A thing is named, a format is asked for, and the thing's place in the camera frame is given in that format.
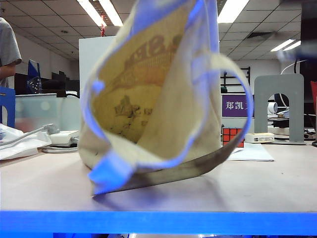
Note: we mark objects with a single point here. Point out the red hanging ornament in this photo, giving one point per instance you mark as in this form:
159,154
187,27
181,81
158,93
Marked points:
102,29

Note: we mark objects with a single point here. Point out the small white desk fan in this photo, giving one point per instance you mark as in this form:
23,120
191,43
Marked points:
273,108

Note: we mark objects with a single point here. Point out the long ceiling light panel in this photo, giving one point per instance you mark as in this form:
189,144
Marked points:
111,12
282,45
92,12
232,11
292,45

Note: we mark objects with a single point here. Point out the beige canvas tote bag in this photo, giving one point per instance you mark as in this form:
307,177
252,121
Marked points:
173,111

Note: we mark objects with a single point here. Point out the white paper sheet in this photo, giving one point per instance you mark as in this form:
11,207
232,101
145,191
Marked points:
255,153

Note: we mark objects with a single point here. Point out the grey metal bookend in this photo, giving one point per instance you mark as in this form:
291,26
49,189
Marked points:
261,111

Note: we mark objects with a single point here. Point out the black wall rack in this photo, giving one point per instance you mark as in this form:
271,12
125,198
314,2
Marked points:
225,78

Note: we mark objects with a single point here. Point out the blue crystal trophy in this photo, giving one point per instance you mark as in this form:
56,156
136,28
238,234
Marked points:
34,81

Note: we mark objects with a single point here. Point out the purple and white name plate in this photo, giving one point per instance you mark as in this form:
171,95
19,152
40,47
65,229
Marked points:
232,105

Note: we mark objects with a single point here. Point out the red pennant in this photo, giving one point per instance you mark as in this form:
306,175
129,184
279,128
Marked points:
314,91

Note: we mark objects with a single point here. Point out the small white charger box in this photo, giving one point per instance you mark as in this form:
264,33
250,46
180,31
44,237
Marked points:
260,138

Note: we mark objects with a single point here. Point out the ceiling air vent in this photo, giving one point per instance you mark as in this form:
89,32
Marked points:
261,36

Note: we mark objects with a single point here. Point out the frosted glass desk partition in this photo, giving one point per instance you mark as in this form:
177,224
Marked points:
37,111

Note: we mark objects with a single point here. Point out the person in grey t-shirt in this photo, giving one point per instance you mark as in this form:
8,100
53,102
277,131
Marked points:
10,44

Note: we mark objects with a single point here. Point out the black Rubik's cube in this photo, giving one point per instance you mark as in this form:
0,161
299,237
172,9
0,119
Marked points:
229,135

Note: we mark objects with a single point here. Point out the tall black cabinet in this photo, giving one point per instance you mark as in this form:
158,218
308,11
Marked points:
309,81

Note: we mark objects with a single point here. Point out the white power adapter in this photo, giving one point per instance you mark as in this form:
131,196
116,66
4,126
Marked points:
62,136

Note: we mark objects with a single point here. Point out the white board panel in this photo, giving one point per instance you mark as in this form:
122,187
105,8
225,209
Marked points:
91,57

